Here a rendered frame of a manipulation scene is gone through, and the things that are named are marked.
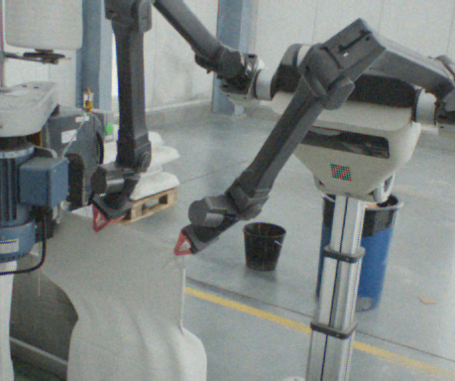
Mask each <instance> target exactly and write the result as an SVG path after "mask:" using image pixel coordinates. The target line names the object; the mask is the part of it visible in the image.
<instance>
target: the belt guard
mask: <svg viewBox="0 0 455 381"><path fill-rule="evenodd" d="M22 85H28V86H27V87H24V86H22ZM34 86H38V87H39V88H34ZM12 87H14V88H15V90H22V91H33V92H31V93H27V94H26V95H23V96H6V95H4V94H6V93H11V92H0V137H17V136H24V135H29V134H33V133H37V132H39V131H40V130H41V129H42V127H43V126H44V124H45V122H47V120H48V118H49V117H50V115H51V113H52V112H53V111H54V110H55V107H56V106H57V104H58V83H56V82H53V81H31V82H25V84H24V83H21V84H18V85H12Z"/></svg>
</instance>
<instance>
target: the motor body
mask: <svg viewBox="0 0 455 381"><path fill-rule="evenodd" d="M33 151H34V146H33V144H32V143H31V142H29V141H27V140H26V143H25V144H22V145H19V146H16V147H11V148H0V264H4V263H9V262H13V261H16V260H20V259H22V258H24V257H26V256H27V255H28V254H29V253H30V252H31V250H32V249H33V247H34V244H35V228H37V225H35V217H34V216H33V214H32V213H30V206H29V205H24V204H21V203H20V199H19V185H18V170H19V168H20V166H22V165H23V164H24V163H26V162H29V160H31V159H33Z"/></svg>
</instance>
